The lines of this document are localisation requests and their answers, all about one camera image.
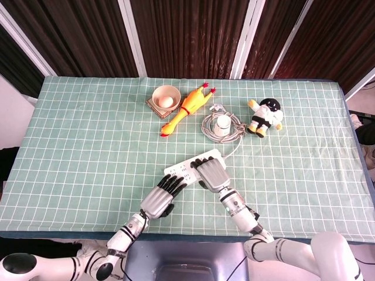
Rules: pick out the square wooden coaster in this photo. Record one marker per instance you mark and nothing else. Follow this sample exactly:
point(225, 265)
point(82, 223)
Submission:
point(159, 111)

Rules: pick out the black bag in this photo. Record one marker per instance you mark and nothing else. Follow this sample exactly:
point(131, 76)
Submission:
point(366, 134)

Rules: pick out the white shoe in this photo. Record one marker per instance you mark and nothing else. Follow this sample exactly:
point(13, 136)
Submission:
point(357, 120)

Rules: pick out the beige round bowl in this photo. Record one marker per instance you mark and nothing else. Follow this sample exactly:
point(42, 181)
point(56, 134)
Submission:
point(175, 93)

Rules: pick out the white power strip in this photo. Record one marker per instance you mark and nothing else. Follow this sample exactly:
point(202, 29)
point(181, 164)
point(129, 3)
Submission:
point(183, 169)

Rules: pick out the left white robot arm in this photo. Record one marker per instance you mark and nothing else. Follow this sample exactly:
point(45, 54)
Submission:
point(120, 238)

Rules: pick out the black white plush doll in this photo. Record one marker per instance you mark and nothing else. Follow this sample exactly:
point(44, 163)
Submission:
point(265, 115)

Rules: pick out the green checked tablecloth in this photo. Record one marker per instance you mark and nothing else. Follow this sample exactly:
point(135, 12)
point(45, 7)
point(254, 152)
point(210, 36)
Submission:
point(88, 146)

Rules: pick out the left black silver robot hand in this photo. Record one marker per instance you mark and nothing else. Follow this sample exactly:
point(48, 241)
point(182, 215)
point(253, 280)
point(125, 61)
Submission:
point(155, 203)

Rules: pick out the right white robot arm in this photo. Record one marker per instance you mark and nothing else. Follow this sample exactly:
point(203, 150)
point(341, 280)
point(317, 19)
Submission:
point(246, 218)

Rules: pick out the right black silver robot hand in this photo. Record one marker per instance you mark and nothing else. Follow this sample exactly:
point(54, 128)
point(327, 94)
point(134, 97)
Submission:
point(214, 175)

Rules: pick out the pale egg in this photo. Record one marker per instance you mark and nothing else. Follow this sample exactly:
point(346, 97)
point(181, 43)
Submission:
point(165, 101)

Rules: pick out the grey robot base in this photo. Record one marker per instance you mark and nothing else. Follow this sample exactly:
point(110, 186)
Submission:
point(187, 259)

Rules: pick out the dark folding screen white frames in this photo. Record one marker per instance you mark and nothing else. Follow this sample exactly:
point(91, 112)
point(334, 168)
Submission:
point(187, 35)

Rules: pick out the white cylindrical cup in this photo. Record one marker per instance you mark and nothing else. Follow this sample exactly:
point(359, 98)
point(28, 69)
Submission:
point(223, 126)

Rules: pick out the yellow rubber chicken toy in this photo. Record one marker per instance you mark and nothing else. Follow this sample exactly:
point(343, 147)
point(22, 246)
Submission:
point(187, 106)

